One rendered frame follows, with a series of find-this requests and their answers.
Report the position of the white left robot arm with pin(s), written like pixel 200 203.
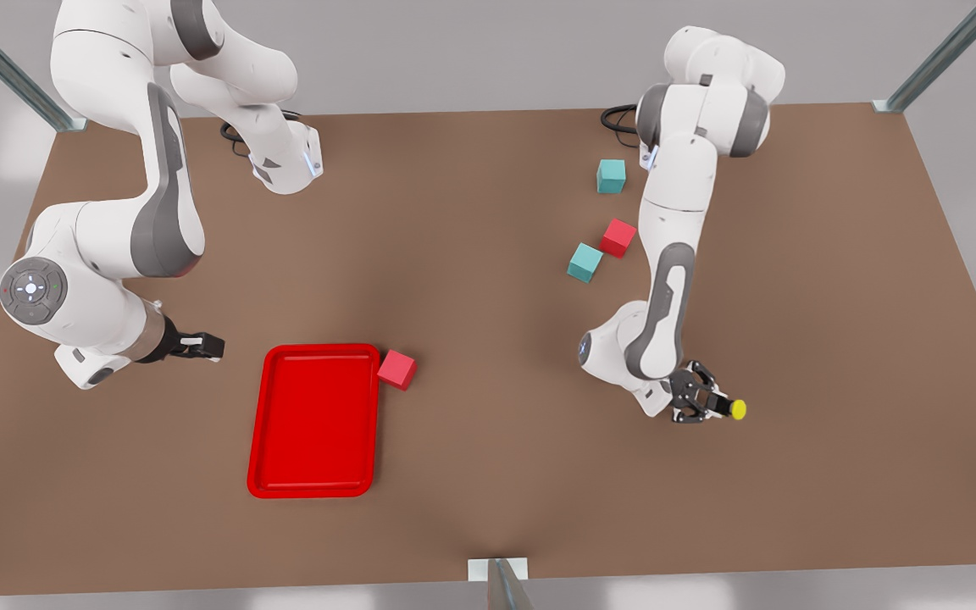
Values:
pixel 683 186

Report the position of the red rectangular tray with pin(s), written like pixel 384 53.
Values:
pixel 314 419

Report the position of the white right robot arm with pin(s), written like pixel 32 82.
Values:
pixel 107 229

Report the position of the red cube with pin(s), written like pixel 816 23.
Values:
pixel 396 369
pixel 618 238

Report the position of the silver frame post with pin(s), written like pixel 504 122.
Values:
pixel 5 63
pixel 941 55
pixel 501 585

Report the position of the small yellow round knob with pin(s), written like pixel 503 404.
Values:
pixel 739 410

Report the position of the teal cube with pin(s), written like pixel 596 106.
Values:
pixel 585 263
pixel 611 176

